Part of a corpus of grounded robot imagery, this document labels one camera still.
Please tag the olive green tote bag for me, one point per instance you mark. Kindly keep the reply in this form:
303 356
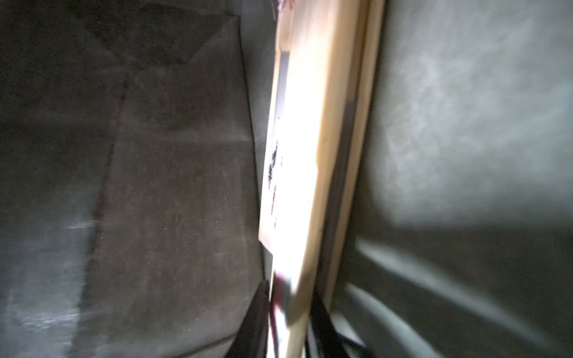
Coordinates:
133 136

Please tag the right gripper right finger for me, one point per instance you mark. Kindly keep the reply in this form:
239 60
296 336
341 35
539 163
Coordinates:
323 340

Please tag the pink fan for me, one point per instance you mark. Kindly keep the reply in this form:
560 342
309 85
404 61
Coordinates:
318 57

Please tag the colourful floral folding fan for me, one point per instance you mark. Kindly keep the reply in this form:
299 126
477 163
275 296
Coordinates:
348 159

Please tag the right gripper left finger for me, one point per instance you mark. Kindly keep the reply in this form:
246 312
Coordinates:
252 336

